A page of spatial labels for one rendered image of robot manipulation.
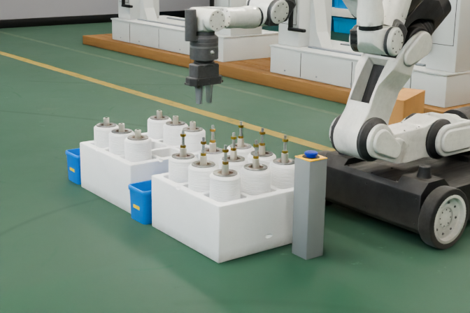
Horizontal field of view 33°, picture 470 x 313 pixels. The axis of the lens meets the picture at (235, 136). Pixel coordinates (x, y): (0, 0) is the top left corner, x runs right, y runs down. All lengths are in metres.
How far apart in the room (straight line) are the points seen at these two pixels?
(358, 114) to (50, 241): 1.07
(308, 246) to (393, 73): 0.61
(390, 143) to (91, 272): 1.01
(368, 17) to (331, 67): 2.84
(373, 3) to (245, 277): 0.85
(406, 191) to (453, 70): 1.94
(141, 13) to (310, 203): 4.77
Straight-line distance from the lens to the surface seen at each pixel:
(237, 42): 5.87
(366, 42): 2.19
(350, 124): 2.58
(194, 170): 2.50
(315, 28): 5.30
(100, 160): 2.99
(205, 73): 2.44
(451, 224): 2.66
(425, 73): 4.50
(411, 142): 2.76
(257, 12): 2.55
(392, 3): 2.26
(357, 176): 2.74
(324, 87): 4.92
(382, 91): 2.60
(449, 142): 2.84
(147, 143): 2.85
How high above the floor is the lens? 0.94
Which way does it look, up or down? 14 degrees down
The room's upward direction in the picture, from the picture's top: 1 degrees clockwise
